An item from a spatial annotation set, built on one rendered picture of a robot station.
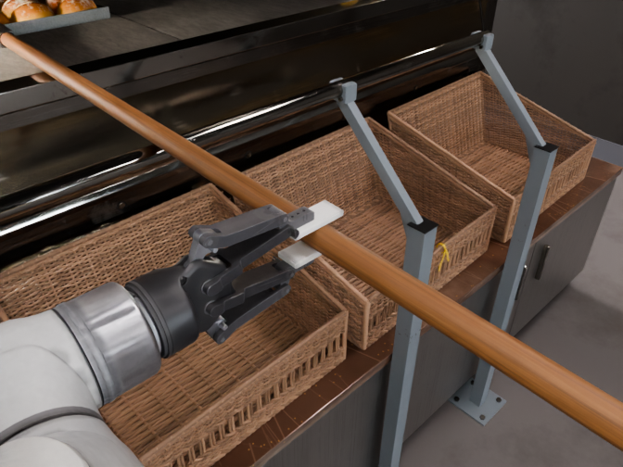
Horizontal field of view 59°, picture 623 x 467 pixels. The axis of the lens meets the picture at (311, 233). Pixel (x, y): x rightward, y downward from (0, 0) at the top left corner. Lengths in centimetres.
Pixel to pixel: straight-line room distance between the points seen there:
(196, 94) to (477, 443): 134
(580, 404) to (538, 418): 158
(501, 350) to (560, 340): 185
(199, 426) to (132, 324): 59
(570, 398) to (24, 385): 39
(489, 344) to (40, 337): 35
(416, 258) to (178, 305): 68
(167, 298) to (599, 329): 211
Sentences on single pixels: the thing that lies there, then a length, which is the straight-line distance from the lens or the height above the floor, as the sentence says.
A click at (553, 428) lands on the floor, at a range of 204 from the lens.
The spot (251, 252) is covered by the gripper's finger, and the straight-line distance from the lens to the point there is 52.
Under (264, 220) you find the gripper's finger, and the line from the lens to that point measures 52.
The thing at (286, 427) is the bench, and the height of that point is 58.
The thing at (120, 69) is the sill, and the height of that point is 117.
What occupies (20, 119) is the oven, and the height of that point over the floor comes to 112.
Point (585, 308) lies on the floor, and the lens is 251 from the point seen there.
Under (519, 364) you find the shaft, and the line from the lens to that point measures 47.
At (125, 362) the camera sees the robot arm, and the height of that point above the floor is 121.
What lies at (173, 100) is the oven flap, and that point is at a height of 107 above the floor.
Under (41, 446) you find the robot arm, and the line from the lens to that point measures 35.
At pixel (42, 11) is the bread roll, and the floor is 122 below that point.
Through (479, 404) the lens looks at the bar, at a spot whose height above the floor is 2.
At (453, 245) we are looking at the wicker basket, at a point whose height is 71.
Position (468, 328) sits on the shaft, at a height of 121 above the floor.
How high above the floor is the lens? 154
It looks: 35 degrees down
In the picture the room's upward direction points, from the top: straight up
